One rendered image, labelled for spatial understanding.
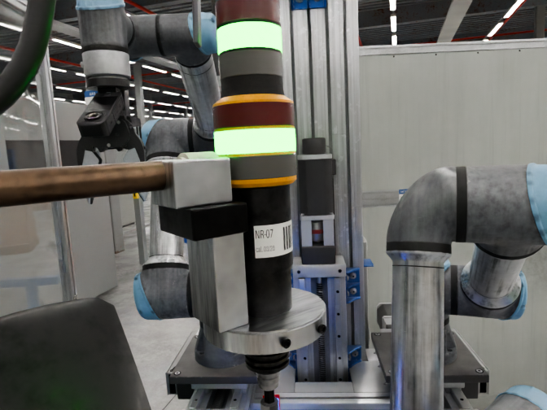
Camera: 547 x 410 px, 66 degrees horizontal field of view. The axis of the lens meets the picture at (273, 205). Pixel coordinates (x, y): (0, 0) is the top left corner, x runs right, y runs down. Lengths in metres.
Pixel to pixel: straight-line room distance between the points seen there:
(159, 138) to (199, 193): 0.97
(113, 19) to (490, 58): 1.86
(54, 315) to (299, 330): 0.20
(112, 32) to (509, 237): 0.68
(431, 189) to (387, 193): 1.48
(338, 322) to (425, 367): 0.50
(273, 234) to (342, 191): 0.93
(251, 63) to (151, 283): 0.89
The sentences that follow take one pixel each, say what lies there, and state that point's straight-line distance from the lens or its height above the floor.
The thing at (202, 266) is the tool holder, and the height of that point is 1.50.
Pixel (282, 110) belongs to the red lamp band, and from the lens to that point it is 0.22.
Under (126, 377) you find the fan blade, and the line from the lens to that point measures 0.34.
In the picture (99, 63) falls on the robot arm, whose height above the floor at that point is 1.70.
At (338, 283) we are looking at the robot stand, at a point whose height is 1.20.
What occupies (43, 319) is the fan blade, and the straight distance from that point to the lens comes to 0.35.
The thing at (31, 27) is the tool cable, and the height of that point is 1.60.
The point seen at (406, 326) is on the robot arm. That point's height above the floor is 1.29.
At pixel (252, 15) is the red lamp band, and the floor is 1.62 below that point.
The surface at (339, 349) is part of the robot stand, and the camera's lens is 1.17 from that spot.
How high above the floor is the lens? 1.55
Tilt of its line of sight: 8 degrees down
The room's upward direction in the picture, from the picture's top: 3 degrees counter-clockwise
